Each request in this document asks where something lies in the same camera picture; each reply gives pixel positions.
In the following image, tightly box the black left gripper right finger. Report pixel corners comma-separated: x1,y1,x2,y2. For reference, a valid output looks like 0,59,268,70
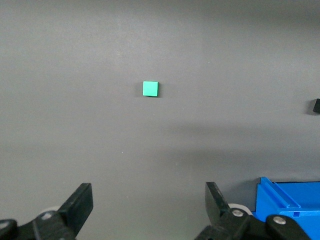
194,181,311,240

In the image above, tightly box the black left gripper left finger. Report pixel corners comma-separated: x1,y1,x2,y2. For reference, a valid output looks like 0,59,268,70
0,182,94,240

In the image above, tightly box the small green cube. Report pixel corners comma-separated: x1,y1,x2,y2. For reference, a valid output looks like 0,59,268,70
141,80,160,98

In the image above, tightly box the blue plastic storage bin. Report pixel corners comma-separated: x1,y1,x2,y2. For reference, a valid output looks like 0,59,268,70
251,176,320,240

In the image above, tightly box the dark grey table mat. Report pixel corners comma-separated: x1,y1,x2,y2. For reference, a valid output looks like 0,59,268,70
0,0,320,240

